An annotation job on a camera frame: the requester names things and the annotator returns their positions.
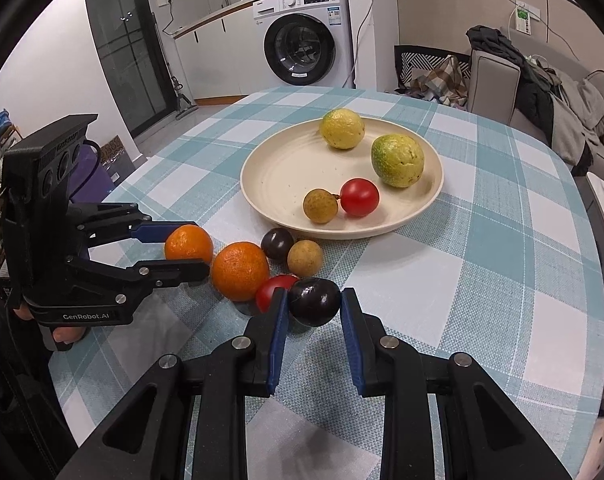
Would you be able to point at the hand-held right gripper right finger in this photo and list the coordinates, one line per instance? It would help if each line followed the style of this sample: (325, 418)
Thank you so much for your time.
(352, 345)

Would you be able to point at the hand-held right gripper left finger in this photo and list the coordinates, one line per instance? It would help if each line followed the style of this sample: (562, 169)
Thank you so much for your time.
(279, 340)

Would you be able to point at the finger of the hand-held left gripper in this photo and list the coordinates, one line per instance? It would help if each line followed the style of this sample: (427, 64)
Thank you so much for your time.
(152, 232)
(182, 271)

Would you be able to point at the small orange mandarin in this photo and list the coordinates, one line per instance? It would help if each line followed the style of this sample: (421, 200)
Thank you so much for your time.
(188, 242)

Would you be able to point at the red tomato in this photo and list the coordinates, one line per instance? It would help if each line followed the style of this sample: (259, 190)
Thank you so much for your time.
(360, 197)
(269, 291)

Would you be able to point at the dark purple plum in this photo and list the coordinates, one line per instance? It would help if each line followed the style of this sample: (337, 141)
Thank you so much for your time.
(314, 300)
(277, 244)

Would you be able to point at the large orange mandarin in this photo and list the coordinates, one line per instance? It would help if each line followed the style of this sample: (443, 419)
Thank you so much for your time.
(239, 271)

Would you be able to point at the small brown longan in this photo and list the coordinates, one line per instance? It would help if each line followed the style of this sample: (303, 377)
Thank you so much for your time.
(305, 258)

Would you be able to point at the large brown longan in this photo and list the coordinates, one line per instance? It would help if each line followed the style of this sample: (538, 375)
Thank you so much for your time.
(320, 206)

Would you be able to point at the cream round plate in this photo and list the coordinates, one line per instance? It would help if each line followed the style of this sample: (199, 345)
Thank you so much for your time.
(287, 170)

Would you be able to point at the green yellow citrus fruit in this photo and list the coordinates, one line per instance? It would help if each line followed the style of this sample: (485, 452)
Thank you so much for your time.
(397, 160)

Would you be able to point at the person's left hand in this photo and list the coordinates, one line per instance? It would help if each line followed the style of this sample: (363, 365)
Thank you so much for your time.
(67, 336)

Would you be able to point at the purple bag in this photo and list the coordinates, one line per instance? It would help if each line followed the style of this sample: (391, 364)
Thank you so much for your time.
(94, 180)

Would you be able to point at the patterned cardboard box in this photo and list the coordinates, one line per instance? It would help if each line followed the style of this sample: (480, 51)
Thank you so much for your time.
(117, 152)

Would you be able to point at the floor mop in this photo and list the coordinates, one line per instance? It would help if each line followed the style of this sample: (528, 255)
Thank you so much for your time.
(182, 100)

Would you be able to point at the teal checked tablecloth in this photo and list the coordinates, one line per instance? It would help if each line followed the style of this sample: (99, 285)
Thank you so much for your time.
(506, 270)

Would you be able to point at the dark glass door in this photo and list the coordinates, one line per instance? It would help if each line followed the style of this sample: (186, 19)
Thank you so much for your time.
(127, 60)

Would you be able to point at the white kitchen base cabinet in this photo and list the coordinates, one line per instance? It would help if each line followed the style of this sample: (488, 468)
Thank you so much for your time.
(217, 55)

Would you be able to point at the white washing machine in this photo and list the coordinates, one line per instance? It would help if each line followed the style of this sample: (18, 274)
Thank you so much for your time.
(272, 10)

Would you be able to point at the plaid cloth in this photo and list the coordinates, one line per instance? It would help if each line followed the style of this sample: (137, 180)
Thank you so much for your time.
(441, 82)

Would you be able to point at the black patterned laundry basket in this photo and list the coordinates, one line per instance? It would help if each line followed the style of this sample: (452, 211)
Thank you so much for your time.
(406, 60)

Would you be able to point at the grey sofa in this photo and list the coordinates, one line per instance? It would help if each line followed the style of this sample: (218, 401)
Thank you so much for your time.
(491, 85)

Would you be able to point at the dark clothes pile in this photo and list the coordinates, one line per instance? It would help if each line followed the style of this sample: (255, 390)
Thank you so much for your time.
(536, 95)

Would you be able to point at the white wall outlet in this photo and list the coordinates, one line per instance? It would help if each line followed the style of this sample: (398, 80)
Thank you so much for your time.
(524, 17)

